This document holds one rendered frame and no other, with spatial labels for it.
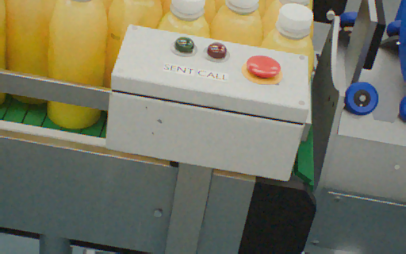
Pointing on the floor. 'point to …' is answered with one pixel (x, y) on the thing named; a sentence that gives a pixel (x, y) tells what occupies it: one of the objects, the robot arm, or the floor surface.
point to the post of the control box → (188, 209)
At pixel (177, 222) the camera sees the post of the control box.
